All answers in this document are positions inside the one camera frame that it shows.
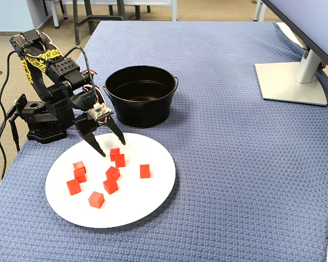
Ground white round plate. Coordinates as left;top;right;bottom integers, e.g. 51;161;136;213
45;132;177;229

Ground long black cable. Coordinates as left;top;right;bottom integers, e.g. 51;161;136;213
0;109;17;187

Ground silver monitor stand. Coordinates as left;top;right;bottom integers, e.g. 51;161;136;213
254;40;328;106

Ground black metal bucket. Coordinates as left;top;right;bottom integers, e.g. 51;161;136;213
102;65;179;129

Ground white table frame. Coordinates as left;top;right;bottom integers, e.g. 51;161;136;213
62;0;178;22

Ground white table leg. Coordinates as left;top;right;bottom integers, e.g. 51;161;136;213
51;0;61;30
253;0;268;22

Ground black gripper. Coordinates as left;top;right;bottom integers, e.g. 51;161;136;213
72;111;126;158

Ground computer monitor screen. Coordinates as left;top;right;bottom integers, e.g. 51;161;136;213
261;0;328;68

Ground black cable with plug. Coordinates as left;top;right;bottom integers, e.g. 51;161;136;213
8;113;21;153

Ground blue woven tablecloth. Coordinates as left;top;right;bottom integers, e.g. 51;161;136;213
0;20;328;262

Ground thin black camera cable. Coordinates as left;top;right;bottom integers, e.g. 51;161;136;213
0;45;97;110

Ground small camera circuit board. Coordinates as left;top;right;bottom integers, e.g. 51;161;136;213
87;103;113;121

